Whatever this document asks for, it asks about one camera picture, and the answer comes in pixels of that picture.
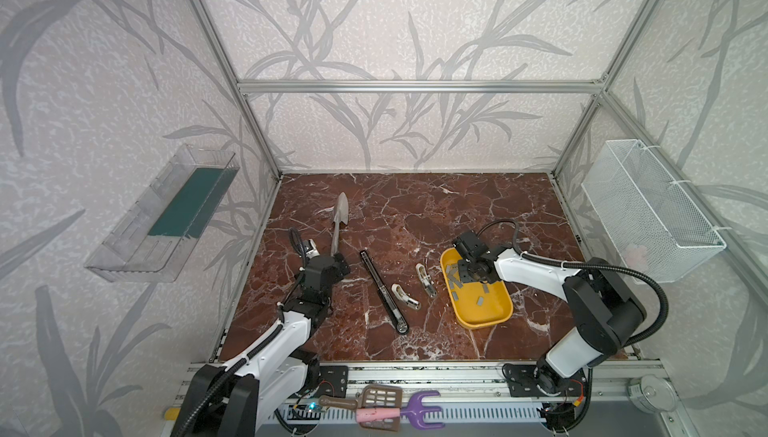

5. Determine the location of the yellow plastic tray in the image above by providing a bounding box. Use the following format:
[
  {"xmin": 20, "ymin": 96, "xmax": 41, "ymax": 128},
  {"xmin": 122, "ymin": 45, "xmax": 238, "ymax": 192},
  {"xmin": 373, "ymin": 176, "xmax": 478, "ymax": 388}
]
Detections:
[{"xmin": 440, "ymin": 248, "xmax": 514, "ymax": 330}]

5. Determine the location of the grey staple strips pile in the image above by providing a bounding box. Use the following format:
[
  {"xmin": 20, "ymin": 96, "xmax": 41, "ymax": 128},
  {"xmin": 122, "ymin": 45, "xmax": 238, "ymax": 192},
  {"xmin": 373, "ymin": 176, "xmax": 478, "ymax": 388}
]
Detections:
[{"xmin": 446, "ymin": 265, "xmax": 489, "ymax": 306}]

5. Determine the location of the green toy shovel yellow handle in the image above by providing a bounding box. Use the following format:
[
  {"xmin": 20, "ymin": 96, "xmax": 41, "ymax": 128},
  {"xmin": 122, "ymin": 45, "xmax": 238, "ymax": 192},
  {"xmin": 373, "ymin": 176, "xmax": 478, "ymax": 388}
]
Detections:
[{"xmin": 163, "ymin": 407, "xmax": 180, "ymax": 421}]

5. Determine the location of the white slotted cable duct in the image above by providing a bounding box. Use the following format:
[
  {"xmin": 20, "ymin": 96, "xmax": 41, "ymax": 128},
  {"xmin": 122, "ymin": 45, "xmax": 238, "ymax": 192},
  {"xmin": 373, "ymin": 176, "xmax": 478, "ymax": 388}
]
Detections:
[{"xmin": 275, "ymin": 403, "xmax": 547, "ymax": 425}]

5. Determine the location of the purple toy fork pink handle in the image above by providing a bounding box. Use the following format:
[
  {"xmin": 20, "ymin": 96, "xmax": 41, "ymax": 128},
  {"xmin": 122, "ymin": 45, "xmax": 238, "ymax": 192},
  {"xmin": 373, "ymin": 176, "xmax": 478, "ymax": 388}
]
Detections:
[{"xmin": 355, "ymin": 390, "xmax": 445, "ymax": 431}]

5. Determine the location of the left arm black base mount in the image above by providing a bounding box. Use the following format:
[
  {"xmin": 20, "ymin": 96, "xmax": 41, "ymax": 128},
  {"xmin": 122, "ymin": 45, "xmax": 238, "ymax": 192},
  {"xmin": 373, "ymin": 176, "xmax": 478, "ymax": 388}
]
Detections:
[{"xmin": 308, "ymin": 365, "xmax": 350, "ymax": 398}]

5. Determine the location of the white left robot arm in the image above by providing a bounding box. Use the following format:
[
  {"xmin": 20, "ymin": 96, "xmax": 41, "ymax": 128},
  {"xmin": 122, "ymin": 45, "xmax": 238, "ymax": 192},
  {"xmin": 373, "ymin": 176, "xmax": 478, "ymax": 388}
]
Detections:
[{"xmin": 172, "ymin": 253, "xmax": 350, "ymax": 436}]

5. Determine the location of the round grey metal disc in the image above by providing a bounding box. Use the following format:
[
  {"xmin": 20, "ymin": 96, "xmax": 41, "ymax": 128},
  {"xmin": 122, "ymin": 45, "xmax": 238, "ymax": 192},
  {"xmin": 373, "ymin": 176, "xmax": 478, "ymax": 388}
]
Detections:
[{"xmin": 627, "ymin": 375, "xmax": 679, "ymax": 414}]

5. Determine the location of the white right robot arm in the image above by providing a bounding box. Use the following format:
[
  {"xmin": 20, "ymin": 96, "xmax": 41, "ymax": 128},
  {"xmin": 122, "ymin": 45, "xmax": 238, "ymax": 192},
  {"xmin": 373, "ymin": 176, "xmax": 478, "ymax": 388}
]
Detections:
[{"xmin": 453, "ymin": 231, "xmax": 647, "ymax": 393}]

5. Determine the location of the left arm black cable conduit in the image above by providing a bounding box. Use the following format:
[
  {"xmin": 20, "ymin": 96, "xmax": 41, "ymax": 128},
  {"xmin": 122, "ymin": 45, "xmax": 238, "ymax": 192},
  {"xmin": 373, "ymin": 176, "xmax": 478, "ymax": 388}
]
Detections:
[{"xmin": 170, "ymin": 228, "xmax": 313, "ymax": 437}]

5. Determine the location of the grey toy trowel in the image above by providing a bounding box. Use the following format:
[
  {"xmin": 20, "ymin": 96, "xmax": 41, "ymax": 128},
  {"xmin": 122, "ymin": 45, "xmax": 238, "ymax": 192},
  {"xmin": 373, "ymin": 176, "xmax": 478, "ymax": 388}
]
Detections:
[{"xmin": 330, "ymin": 192, "xmax": 349, "ymax": 255}]

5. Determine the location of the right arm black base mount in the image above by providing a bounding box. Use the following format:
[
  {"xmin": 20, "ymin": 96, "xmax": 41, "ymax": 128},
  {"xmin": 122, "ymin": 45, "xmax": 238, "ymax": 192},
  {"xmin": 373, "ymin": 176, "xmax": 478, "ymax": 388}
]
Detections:
[{"xmin": 501, "ymin": 359, "xmax": 588, "ymax": 400}]

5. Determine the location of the white wire mesh basket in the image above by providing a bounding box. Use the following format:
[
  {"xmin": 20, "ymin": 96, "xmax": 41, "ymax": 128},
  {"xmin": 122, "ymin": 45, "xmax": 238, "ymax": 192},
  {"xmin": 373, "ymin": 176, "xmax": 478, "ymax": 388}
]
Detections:
[{"xmin": 582, "ymin": 139, "xmax": 727, "ymax": 283}]

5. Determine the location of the clear plastic wall bin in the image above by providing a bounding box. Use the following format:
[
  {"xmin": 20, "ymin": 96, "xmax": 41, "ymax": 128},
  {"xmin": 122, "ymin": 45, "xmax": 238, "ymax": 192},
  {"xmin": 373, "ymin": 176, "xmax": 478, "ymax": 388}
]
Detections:
[{"xmin": 85, "ymin": 144, "xmax": 240, "ymax": 283}]

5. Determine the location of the brown toy spatula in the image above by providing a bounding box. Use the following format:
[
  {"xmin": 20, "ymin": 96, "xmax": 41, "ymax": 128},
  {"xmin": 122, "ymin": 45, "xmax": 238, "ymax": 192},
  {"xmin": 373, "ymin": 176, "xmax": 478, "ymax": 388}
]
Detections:
[{"xmin": 318, "ymin": 384, "xmax": 403, "ymax": 432}]

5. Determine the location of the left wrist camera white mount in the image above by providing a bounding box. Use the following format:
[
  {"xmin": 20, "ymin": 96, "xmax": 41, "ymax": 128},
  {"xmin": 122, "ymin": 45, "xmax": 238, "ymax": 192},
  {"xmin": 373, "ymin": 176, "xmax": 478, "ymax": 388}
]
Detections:
[{"xmin": 302, "ymin": 239, "xmax": 320, "ymax": 261}]

